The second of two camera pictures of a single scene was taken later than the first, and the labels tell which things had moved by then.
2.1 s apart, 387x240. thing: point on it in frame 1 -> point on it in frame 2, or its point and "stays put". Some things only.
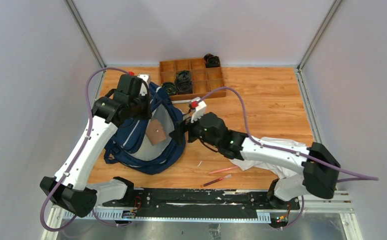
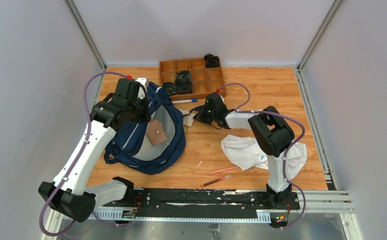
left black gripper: x=143 y=108 stays put
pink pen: x=223 y=169 stays put
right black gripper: x=178 y=134 -> x=201 y=116
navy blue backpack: x=129 y=144 stays put
